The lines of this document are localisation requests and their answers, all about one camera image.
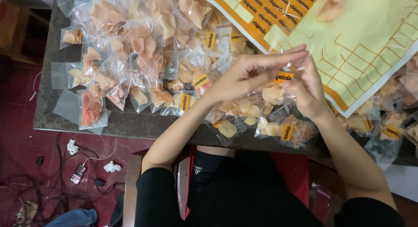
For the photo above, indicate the person's black clothing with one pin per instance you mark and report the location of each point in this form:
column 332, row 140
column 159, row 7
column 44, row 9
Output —
column 235, row 194

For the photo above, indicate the black power adapter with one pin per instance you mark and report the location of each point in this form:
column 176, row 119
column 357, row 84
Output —
column 99, row 182

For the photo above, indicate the white crumpled tissue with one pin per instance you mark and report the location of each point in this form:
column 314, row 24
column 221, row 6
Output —
column 112, row 167
column 72, row 147

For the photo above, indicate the person's left fingers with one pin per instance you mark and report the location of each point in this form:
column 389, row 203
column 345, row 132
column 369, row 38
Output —
column 277, row 55

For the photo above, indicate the brown wooden furniture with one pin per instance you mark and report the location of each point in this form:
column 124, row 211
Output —
column 13, row 27

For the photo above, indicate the power strip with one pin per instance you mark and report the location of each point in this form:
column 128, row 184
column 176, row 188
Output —
column 78, row 174

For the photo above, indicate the beige crumpled rag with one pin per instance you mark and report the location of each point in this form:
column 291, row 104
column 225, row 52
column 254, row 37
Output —
column 27, row 214

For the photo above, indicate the small clear chip packet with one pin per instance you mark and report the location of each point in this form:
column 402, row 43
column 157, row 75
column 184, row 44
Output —
column 273, row 94

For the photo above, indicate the small black plug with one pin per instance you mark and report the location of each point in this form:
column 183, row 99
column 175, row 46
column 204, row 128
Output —
column 39, row 159

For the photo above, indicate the person's right hand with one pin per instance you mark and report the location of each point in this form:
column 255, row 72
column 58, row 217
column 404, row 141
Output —
column 308, row 93

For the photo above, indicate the blue cloth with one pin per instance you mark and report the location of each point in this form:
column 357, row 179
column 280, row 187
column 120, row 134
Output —
column 73, row 218

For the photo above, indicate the pile of clear chip bags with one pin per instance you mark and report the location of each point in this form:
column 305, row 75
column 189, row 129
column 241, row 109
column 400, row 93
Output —
column 143, row 47

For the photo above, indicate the red plastic chair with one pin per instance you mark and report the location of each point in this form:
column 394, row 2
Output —
column 294, row 174

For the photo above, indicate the pale pink chips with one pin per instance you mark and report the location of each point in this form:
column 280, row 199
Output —
column 330, row 6

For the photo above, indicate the yellow orange sticker sheet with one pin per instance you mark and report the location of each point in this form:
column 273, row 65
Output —
column 362, row 40

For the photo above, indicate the person's right fingers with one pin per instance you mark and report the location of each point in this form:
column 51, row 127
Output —
column 302, row 78

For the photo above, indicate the person's left hand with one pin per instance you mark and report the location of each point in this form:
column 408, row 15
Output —
column 238, row 76

